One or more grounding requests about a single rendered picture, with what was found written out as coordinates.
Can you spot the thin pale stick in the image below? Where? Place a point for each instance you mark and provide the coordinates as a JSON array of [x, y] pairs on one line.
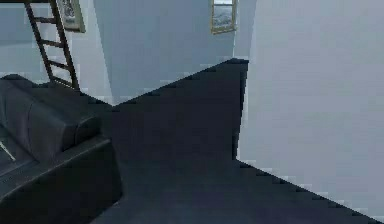
[[7, 151]]

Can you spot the framed picture with pale frame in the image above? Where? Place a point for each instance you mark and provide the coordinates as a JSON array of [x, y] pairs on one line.
[[70, 14]]

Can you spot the dark brown ladder shelf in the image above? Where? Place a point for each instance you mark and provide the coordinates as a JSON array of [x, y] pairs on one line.
[[62, 40]]

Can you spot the black leather sofa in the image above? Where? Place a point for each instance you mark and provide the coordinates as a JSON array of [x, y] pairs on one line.
[[50, 160]]

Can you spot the framed landscape picture, wooden frame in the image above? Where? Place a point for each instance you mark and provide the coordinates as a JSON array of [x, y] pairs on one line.
[[222, 16]]

